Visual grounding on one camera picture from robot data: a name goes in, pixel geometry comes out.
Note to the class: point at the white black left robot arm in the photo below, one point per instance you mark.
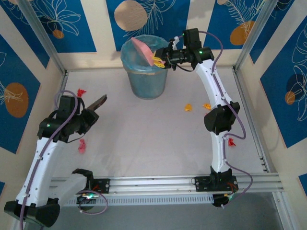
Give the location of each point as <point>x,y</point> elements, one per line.
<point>43,163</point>

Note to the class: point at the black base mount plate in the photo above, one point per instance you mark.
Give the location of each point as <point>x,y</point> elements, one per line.
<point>103,185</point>
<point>201,184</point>

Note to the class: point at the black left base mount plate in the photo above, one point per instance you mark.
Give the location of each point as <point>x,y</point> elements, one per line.
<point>103,185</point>

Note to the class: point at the aluminium frame post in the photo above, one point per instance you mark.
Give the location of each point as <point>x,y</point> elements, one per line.
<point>259,31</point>
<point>40,36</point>

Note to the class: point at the blue plastic bin liner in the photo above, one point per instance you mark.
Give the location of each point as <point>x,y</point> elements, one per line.
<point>127,60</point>

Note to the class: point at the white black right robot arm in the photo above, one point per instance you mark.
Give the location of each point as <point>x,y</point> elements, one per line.
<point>213,81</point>

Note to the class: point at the pink paper scrap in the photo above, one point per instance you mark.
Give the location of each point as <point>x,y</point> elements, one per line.
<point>82,146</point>

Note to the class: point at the dark brown hand brush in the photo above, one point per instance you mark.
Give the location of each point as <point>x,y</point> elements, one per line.
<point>97,103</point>

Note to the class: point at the grey mesh waste bin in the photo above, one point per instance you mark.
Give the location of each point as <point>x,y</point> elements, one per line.
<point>147,83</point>

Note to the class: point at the aluminium mounting rail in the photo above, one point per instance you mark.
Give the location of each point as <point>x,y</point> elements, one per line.
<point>153,185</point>

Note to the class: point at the red paper scrap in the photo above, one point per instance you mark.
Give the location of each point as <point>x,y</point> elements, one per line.
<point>81,91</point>
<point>231,142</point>

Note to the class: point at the left controller board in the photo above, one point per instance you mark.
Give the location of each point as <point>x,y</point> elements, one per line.
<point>86,197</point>

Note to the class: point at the right controller board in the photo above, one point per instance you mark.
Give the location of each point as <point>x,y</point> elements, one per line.
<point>219,201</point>

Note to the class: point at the controller board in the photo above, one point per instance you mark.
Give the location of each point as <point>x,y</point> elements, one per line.
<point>86,197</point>
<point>219,201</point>

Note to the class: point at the orange paper scrap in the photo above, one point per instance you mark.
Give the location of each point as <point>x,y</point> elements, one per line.
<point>188,107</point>
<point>205,105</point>

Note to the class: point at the pink plastic dustpan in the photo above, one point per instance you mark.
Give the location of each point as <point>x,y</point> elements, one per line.
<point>141,49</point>

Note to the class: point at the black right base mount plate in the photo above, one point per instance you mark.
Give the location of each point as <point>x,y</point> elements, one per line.
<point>201,184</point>

